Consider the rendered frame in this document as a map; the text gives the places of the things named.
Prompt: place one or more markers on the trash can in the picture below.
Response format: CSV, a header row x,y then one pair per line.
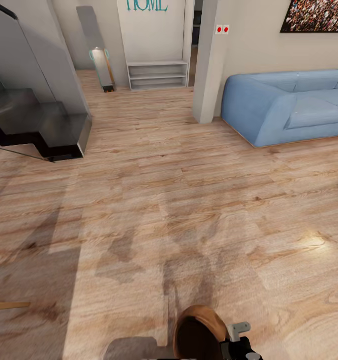
x,y
198,333

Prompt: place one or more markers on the standing mirror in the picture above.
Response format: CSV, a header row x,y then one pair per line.
x,y
98,53

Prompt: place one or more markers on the sofa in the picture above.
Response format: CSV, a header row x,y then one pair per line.
x,y
279,108

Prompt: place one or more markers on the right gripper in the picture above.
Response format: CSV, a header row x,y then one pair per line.
x,y
229,348

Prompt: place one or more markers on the stairs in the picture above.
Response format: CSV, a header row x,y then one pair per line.
x,y
32,122

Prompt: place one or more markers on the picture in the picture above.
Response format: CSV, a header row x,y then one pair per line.
x,y
311,16

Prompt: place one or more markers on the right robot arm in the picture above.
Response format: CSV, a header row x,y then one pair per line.
x,y
238,348

